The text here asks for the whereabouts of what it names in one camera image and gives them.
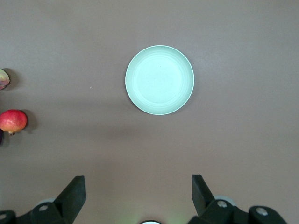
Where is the pale green round plate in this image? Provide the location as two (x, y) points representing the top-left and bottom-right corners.
(125, 45), (195, 116)

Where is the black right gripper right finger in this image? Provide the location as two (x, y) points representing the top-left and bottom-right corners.
(186, 174), (289, 224)

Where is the yellow pink peach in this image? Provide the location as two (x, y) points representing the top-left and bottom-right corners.
(0, 68), (11, 91)

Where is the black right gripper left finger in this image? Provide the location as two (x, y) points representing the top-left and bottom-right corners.
(0, 175), (86, 224)

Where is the red pomegranate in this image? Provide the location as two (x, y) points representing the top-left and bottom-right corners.
(0, 109), (28, 136)

